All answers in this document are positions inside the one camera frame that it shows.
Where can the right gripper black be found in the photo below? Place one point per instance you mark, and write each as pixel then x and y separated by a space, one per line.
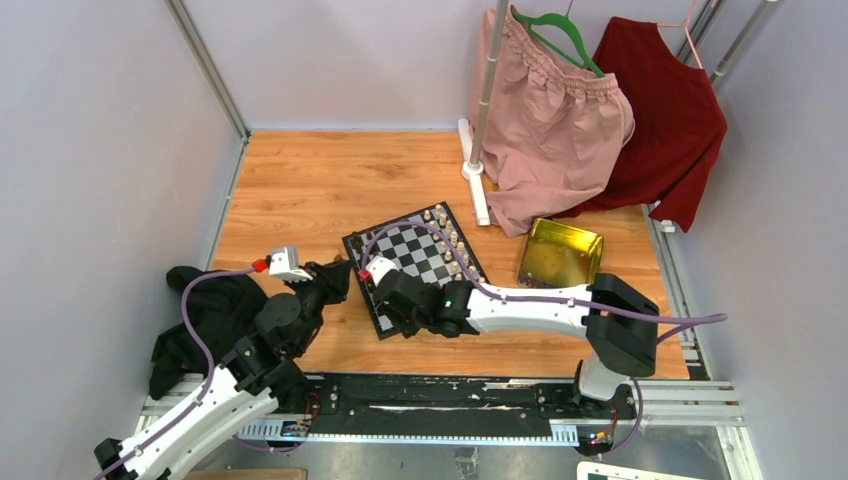
pixel 407 330

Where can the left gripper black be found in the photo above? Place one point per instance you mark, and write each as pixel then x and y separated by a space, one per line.
pixel 332 279

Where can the dark chess piece cluster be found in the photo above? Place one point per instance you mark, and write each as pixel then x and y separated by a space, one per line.
pixel 358 241

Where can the black white chess board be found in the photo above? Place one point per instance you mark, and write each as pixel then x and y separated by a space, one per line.
pixel 399 240

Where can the yellow transparent piece tray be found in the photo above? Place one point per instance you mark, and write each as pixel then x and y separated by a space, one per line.
pixel 559 255

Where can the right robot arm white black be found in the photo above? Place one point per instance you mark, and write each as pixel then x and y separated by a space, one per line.
pixel 614 318

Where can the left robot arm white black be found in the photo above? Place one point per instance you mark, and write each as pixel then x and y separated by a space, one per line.
pixel 258 376

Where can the row of light chess pieces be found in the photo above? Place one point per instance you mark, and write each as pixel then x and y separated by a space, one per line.
pixel 450 257

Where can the black cloth heap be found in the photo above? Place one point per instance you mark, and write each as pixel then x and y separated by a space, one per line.
pixel 221 310

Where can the white clothes rack stand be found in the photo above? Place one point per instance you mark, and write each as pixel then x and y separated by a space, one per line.
pixel 471 136

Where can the pink hanging shorts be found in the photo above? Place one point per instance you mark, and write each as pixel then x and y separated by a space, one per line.
pixel 553 132

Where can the dark red hanging shirt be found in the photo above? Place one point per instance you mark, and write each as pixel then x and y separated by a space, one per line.
pixel 679 126

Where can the pink clothes hanger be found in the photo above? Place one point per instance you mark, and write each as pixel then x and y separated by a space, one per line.
pixel 685 25

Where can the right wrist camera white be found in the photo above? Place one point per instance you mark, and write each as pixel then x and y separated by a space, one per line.
pixel 376 270

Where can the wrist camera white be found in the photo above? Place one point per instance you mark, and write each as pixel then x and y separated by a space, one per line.
pixel 376 270
pixel 283 263

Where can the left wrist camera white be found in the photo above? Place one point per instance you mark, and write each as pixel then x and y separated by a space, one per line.
pixel 283 263

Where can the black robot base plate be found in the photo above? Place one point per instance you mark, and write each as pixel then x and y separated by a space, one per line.
pixel 465 411

